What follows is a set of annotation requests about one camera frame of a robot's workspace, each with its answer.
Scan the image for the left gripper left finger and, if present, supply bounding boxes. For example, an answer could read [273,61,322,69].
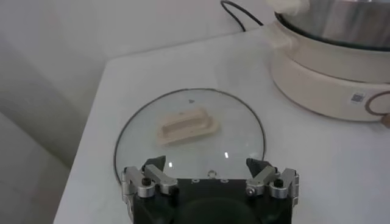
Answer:
[121,155,179,198]

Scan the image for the glass pot lid cream handle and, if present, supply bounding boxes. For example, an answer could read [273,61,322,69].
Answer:
[113,88,268,186]

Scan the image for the cream electric cooker pot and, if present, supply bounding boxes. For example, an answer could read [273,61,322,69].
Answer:
[264,12,390,128]

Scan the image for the black cooker power cord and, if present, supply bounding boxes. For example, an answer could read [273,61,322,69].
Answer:
[219,0,264,33]

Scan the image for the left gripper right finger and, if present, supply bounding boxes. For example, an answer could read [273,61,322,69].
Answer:
[245,157,300,200]

